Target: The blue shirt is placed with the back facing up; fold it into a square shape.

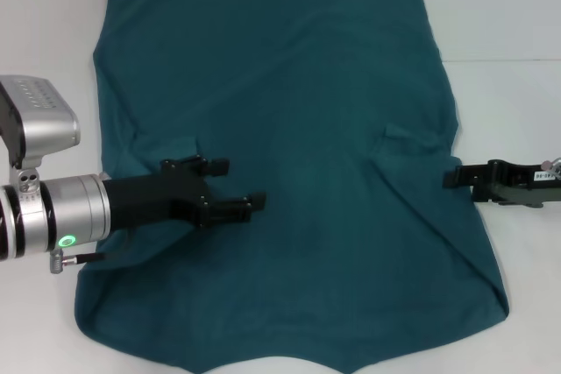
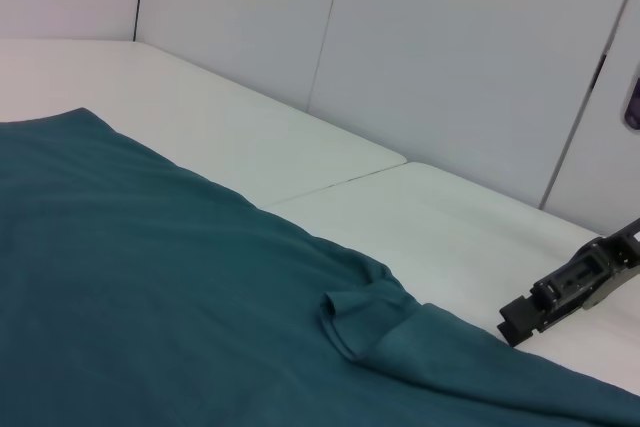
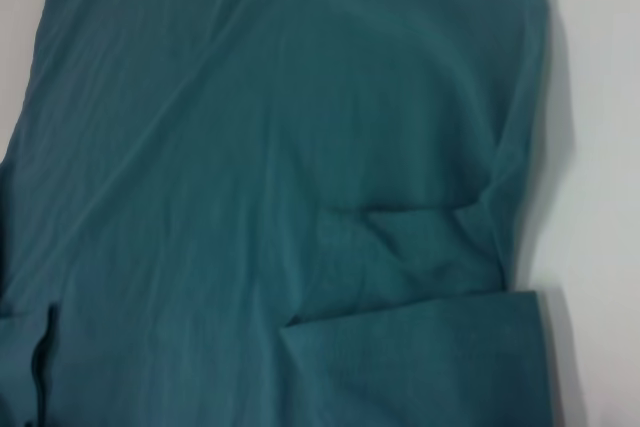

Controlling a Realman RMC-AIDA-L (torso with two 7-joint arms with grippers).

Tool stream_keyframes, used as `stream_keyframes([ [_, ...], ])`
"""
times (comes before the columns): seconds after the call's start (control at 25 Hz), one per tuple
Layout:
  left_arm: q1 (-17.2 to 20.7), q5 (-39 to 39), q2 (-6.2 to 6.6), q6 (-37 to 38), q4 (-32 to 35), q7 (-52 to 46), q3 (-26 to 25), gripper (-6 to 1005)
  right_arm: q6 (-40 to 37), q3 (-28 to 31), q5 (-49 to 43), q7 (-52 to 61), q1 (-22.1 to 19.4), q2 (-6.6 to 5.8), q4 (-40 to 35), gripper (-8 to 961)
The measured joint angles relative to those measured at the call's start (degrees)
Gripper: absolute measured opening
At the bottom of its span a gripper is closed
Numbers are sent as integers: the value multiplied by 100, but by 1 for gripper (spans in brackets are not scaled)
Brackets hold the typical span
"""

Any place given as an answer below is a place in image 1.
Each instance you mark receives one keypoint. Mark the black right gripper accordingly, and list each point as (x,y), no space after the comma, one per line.
(521,192)

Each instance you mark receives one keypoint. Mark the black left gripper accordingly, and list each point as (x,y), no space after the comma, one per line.
(155,196)

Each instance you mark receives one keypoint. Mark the teal blue shirt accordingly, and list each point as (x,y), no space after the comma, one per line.
(280,85)

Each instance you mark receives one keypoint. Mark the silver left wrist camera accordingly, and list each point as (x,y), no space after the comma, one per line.
(48,129)

